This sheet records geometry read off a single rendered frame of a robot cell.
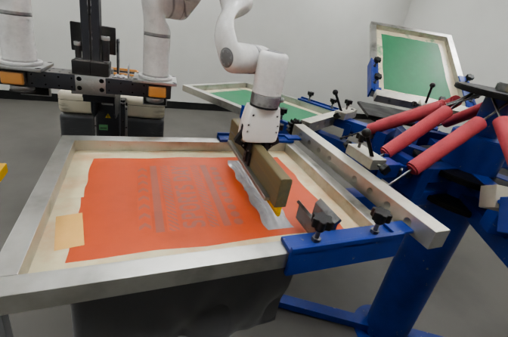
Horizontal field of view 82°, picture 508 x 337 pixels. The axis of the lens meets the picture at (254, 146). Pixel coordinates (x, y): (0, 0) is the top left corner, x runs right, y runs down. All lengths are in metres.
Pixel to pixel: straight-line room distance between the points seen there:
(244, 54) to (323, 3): 4.59
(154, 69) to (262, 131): 0.57
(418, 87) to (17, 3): 2.00
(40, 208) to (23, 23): 0.70
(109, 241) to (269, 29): 4.45
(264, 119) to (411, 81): 1.53
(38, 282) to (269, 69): 0.58
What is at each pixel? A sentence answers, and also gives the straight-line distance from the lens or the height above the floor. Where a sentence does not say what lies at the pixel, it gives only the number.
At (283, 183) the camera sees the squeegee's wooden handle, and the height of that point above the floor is 1.09.
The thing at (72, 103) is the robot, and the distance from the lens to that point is 1.84.
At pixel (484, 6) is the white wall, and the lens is 5.57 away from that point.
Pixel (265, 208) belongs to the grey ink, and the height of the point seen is 0.96.
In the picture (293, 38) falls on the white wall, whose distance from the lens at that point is 5.07.
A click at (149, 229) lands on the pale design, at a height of 0.96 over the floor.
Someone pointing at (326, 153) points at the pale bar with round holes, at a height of 1.03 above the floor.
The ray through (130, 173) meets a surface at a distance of 0.89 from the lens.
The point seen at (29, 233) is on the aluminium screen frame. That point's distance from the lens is 0.67.
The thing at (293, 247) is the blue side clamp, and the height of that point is 1.01.
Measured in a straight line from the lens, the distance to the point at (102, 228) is 0.70.
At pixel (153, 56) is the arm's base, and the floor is 1.22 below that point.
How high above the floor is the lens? 1.39
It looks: 22 degrees down
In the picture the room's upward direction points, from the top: 10 degrees clockwise
